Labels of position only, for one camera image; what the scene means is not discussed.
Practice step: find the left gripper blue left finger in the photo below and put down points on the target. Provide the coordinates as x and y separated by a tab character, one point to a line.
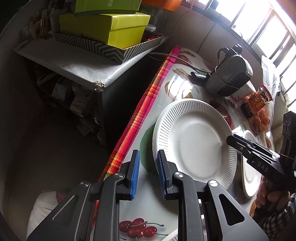
136	162

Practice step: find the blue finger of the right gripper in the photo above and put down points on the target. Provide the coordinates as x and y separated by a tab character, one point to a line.
246	139
230	140

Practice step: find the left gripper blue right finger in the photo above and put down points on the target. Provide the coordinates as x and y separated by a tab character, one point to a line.
162	177

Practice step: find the white paper plate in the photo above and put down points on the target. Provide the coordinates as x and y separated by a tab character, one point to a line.
193	136
250	178

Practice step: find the checked shirt right forearm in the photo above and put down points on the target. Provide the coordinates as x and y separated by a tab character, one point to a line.
280	225

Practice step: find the person's right hand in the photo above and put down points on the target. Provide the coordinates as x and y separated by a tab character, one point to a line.
263	195

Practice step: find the plastic bag of oranges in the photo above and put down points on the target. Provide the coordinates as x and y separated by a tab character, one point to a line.
261	122

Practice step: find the red labelled glass jar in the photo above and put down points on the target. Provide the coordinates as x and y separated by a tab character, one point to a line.
254	102

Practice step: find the fruit print tablecloth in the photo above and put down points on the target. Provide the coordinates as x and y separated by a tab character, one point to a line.
192	210

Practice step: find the grey portable speaker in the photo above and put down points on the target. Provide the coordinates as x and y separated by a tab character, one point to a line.
231	74

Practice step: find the chevron patterned tray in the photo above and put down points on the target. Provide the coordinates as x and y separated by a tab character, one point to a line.
117	55

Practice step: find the window with metal bars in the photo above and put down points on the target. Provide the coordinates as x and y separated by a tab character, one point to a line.
267	30

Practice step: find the lime green box lower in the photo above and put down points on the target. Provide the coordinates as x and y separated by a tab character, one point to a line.
118	30

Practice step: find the lime green box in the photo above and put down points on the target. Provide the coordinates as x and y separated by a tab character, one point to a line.
105	6
118	30

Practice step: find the orange box on sill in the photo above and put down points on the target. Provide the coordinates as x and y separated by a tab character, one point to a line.
170	5

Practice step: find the lime green box upper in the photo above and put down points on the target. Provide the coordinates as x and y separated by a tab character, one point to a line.
105	6

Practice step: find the black camera unit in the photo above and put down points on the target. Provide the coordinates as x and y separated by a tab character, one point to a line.
288	133

